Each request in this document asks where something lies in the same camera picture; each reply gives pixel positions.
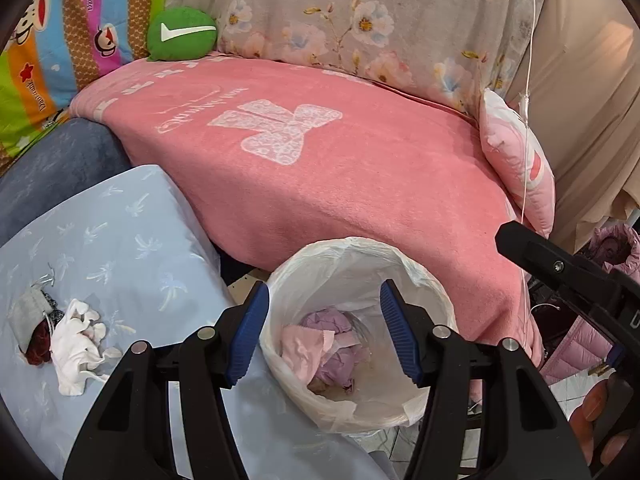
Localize small pink pillow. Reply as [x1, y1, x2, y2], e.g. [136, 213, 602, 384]
[479, 87, 557, 240]

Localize thin white cord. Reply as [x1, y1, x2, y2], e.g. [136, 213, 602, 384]
[517, 0, 540, 331]

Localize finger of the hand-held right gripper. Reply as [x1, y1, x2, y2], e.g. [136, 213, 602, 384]
[495, 221, 623, 321]

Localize light blue palm-print pillow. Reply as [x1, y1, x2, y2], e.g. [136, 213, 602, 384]
[0, 164, 391, 480]

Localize grey floral blanket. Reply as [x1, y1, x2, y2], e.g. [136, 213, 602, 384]
[165, 0, 551, 121]

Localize reddish brown item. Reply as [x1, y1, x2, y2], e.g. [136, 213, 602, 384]
[25, 322, 56, 367]

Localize person's right hand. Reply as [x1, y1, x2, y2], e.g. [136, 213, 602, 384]
[569, 376, 635, 463]

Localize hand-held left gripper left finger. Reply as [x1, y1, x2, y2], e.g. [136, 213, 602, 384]
[62, 280, 271, 480]

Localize pink padded jacket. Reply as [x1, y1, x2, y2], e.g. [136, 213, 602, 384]
[540, 224, 640, 386]

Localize white tissue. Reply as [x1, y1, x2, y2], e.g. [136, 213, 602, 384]
[49, 297, 123, 397]

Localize black and white patterned scrap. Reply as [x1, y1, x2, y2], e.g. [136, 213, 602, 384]
[42, 292, 66, 323]

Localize grey face mask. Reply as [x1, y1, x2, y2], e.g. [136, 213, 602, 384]
[11, 285, 56, 353]

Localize purple paper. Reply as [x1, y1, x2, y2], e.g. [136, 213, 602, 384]
[300, 310, 371, 391]

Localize beige cloth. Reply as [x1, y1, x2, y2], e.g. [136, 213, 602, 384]
[505, 0, 640, 251]

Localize pink blanket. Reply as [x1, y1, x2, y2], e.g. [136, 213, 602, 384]
[69, 52, 548, 366]

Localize green round cushion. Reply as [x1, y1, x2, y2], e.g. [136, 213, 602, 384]
[146, 6, 219, 62]

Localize bin with white plastic bag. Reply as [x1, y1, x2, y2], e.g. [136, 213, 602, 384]
[259, 236, 461, 436]

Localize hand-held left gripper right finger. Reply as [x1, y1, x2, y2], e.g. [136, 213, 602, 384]
[379, 279, 593, 480]

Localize blue-grey cushion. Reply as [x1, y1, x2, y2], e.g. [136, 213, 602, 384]
[0, 117, 136, 248]

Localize striped monkey print quilt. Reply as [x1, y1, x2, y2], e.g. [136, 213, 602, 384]
[0, 0, 173, 161]

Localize pink paper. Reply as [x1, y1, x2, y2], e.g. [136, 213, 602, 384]
[280, 324, 333, 386]

